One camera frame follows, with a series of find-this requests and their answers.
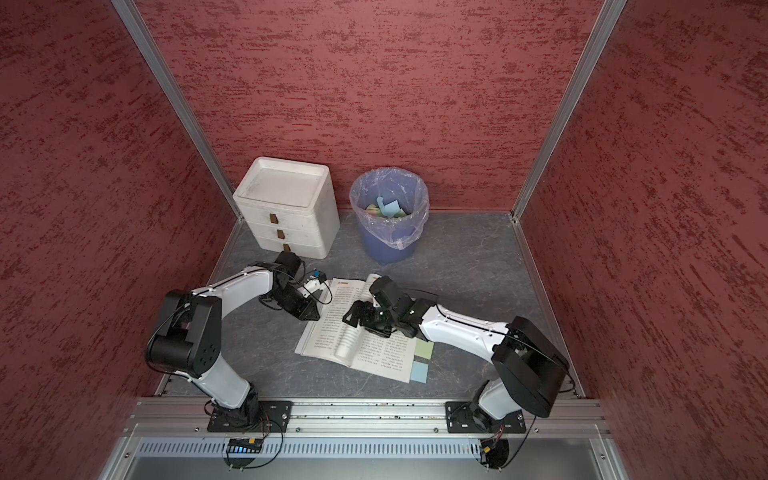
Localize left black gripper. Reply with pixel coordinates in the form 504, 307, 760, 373
266, 282, 320, 321

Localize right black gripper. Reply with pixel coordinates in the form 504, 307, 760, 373
341, 300, 399, 338

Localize green sticky note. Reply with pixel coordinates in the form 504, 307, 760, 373
414, 339, 434, 360

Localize science magazine book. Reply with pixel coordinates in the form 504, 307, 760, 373
295, 278, 416, 383

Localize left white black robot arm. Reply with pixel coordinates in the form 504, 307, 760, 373
144, 252, 328, 430

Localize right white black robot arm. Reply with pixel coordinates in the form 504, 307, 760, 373
342, 276, 570, 420

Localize blue sticky note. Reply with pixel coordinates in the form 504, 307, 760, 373
410, 361, 429, 384

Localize white three-drawer storage box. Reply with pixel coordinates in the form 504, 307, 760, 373
234, 157, 340, 259

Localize discarded notes in bin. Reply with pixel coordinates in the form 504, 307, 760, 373
365, 196, 408, 219

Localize blue trash bin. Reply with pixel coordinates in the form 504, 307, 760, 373
352, 167, 428, 266

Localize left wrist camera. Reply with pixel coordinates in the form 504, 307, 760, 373
299, 270, 327, 300

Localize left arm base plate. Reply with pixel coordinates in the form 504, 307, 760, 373
204, 400, 294, 433

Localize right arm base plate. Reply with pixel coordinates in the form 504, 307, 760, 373
445, 401, 527, 434

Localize aluminium front rail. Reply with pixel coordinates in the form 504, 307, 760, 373
122, 397, 612, 439

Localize left aluminium corner post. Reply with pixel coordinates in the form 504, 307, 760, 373
111, 0, 244, 223

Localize aluminium corner post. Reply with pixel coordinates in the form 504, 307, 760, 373
511, 0, 627, 223
111, 0, 244, 223

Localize right aluminium corner post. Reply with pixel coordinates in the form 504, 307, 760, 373
511, 0, 627, 223

